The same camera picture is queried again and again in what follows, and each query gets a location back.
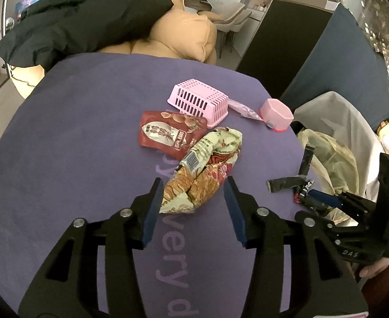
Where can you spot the pink plastic cup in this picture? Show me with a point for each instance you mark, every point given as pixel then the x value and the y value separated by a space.
pixel 275 116

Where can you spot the dark blue panel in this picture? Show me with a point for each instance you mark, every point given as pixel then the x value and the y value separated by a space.
pixel 343 66

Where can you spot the black jacket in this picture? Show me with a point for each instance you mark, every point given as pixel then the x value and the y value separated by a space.
pixel 81 20

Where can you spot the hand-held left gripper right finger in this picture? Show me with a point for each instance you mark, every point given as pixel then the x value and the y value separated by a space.
pixel 235 215

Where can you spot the person's right hand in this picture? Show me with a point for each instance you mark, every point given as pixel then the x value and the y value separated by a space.
pixel 375 268

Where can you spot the clear pink plastic wrapper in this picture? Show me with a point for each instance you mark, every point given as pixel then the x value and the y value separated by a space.
pixel 245 111

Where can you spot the blue patterned toy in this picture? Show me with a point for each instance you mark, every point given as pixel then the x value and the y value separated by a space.
pixel 26 4

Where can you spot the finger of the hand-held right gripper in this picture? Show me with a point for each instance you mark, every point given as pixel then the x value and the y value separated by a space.
pixel 343 227
pixel 323 195

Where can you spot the tan sofa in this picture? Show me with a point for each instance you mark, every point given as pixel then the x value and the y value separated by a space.
pixel 184 36

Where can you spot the black printed wrapper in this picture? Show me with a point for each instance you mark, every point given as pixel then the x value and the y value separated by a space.
pixel 304 190

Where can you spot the dining table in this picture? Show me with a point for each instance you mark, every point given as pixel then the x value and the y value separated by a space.
pixel 201 1

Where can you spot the black cabinet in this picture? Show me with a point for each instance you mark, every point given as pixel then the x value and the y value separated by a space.
pixel 287 43

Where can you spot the pink slotted basket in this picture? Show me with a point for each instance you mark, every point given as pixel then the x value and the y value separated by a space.
pixel 197 101

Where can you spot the white cloth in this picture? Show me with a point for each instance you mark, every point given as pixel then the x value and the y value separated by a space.
pixel 343 119

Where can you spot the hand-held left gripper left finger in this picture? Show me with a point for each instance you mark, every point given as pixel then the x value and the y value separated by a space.
pixel 149 218

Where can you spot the red and orange noodle packet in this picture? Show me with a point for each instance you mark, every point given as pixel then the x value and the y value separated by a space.
pixel 211 169

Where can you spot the person's right forearm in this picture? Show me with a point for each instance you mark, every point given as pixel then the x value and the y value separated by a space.
pixel 385 294

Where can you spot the black sachet strip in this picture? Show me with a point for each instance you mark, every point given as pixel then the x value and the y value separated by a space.
pixel 306 160

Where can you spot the red snack packet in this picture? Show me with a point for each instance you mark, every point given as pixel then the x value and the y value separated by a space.
pixel 163 132

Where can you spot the grey dining chair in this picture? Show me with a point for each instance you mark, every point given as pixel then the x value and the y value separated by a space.
pixel 226 10
pixel 235 23

